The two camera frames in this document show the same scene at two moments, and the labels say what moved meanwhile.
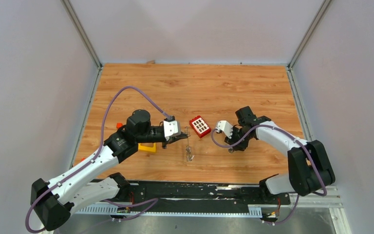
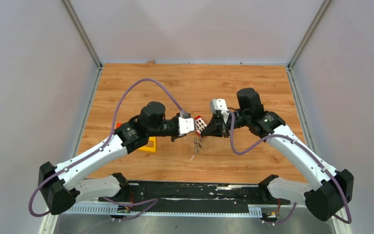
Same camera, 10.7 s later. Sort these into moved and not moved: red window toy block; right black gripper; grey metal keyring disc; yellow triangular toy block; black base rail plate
Moved: grey metal keyring disc; right black gripper
Not moved: black base rail plate; yellow triangular toy block; red window toy block
